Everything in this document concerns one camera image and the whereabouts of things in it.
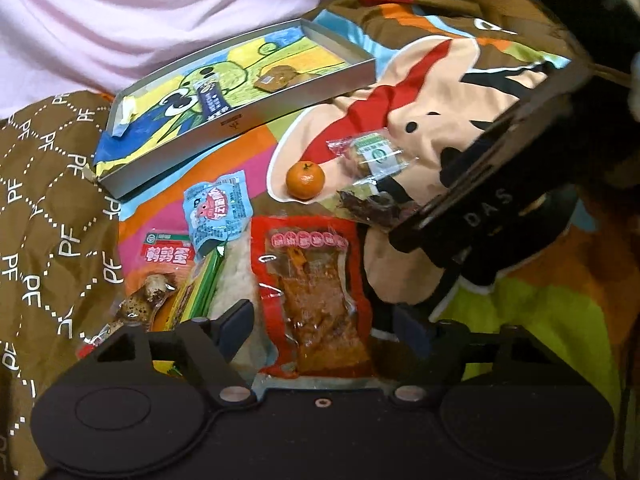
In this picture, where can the dark dried snack packet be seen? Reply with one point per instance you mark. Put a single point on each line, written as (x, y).
(370, 207)

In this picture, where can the red spicy tofu packet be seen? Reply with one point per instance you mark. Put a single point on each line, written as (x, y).
(312, 290)

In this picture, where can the light blue snack packet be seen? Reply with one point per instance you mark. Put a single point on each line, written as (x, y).
(217, 210)

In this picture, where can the pink cloth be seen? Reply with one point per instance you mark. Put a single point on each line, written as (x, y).
(125, 15)

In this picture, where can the red quail egg packet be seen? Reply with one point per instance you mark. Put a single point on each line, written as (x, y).
(160, 265)

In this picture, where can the colourful printed blanket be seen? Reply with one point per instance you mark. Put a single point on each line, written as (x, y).
(440, 95)

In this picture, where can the clear pastry packet green label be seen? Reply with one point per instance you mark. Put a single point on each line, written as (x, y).
(375, 156)

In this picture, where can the brown patterned quilt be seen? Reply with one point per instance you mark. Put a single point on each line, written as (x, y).
(45, 210)

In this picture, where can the grey shallow box colourful lining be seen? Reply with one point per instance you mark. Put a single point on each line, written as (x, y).
(200, 146)

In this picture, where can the dark blue snack packet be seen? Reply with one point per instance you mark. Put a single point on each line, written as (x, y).
(212, 100)

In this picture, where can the orange mandarin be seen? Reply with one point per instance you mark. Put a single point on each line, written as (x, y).
(305, 180)

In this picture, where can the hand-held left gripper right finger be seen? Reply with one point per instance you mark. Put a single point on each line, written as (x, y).
(407, 329)

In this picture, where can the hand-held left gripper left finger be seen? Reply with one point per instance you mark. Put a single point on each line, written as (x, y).
(235, 331)

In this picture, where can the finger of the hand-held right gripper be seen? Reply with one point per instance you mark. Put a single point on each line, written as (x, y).
(415, 235)

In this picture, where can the green yellow snack packet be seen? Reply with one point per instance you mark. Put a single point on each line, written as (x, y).
(200, 280)

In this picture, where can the brown snack packet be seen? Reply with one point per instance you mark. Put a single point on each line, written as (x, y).
(280, 79)

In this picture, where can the white rice cracker packet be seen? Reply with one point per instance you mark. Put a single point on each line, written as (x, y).
(240, 275)

